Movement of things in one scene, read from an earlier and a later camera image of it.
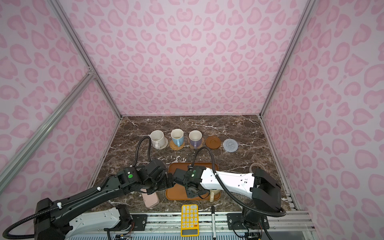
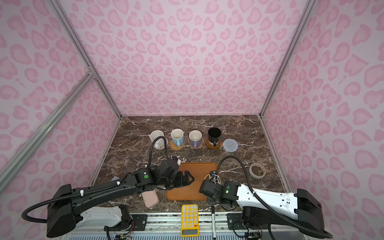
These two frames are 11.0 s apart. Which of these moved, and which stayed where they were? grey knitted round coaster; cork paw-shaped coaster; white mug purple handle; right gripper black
Moved: right gripper black
Stayed: cork paw-shaped coaster; white mug purple handle; grey knitted round coaster
